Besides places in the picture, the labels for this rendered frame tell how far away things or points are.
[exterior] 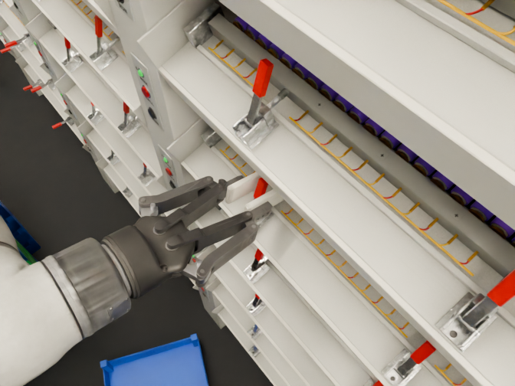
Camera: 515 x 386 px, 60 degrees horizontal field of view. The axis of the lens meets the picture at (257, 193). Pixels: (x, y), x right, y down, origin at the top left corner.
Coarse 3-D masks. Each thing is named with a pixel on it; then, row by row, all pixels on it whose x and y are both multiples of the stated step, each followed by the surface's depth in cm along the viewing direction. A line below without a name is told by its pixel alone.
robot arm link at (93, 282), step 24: (96, 240) 45; (48, 264) 42; (72, 264) 42; (96, 264) 43; (72, 288) 41; (96, 288) 42; (120, 288) 43; (72, 312) 42; (96, 312) 42; (120, 312) 46
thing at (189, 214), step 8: (224, 184) 56; (208, 192) 55; (216, 192) 55; (200, 200) 54; (208, 200) 54; (216, 200) 56; (184, 208) 53; (192, 208) 53; (200, 208) 54; (208, 208) 56; (168, 216) 51; (176, 216) 51; (184, 216) 52; (192, 216) 53; (200, 216) 55; (160, 224) 50; (168, 224) 50; (160, 232) 50
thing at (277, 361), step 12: (216, 288) 118; (228, 300) 116; (240, 312) 114; (240, 324) 113; (252, 324) 112; (252, 336) 109; (264, 336) 111; (264, 348) 110; (276, 360) 108; (288, 372) 106; (288, 384) 105; (300, 384) 105
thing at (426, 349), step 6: (426, 342) 46; (420, 348) 46; (426, 348) 46; (432, 348) 45; (414, 354) 47; (420, 354) 47; (426, 354) 46; (408, 360) 49; (414, 360) 48; (420, 360) 47; (402, 366) 50; (408, 366) 49; (414, 366) 48; (402, 372) 50
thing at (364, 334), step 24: (192, 144) 68; (216, 144) 69; (192, 168) 69; (216, 168) 68; (288, 216) 62; (264, 240) 62; (288, 240) 61; (312, 240) 60; (288, 264) 60; (312, 264) 59; (336, 264) 58; (312, 288) 58; (336, 288) 57; (360, 288) 57; (336, 312) 56; (360, 312) 56; (384, 312) 55; (360, 336) 55; (384, 336) 54; (408, 336) 53; (384, 360) 53; (432, 360) 52; (384, 384) 52; (408, 384) 52; (432, 384) 51
